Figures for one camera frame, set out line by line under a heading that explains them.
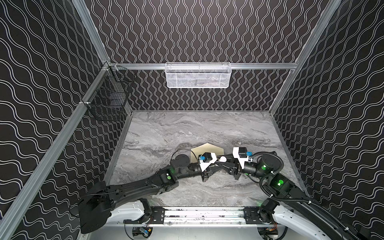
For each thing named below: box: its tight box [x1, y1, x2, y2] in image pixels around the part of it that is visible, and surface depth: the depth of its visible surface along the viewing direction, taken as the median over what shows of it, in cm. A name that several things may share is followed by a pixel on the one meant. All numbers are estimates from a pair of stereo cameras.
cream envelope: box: [191, 142, 225, 163], surface depth 99 cm
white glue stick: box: [218, 155, 228, 163], surface depth 62 cm
